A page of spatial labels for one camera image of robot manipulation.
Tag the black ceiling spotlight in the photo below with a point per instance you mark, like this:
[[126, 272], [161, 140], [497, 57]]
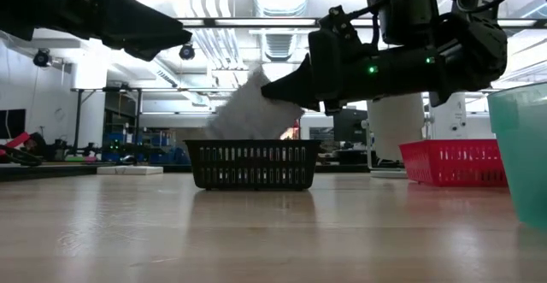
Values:
[[186, 51], [41, 57]]

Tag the small red lamp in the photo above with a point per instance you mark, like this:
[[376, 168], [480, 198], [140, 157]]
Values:
[[295, 127]]

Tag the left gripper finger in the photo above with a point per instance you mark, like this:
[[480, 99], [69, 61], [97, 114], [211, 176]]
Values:
[[145, 28]]

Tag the red slotted plastic basket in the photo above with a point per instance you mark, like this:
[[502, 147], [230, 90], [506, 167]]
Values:
[[453, 163]]

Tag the white pillar device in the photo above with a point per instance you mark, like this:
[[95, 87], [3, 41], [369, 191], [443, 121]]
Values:
[[448, 118]]

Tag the white green acer box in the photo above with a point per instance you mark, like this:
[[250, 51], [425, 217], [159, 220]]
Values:
[[252, 112]]

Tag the black computer monitor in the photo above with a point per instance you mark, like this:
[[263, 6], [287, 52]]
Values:
[[348, 125]]

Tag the small flat white box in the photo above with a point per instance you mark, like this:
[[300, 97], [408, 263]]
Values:
[[128, 170]]

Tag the long light bar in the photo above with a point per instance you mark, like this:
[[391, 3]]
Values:
[[256, 22]]

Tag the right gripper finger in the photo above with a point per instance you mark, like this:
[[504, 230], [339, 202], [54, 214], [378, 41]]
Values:
[[292, 88]]

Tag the black slotted plastic basket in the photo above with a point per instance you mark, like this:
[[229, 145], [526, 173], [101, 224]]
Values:
[[256, 165]]

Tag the black wall screen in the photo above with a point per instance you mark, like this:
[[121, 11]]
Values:
[[13, 122]]

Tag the teal translucent plastic bin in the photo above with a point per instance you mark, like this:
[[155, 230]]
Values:
[[521, 155]]

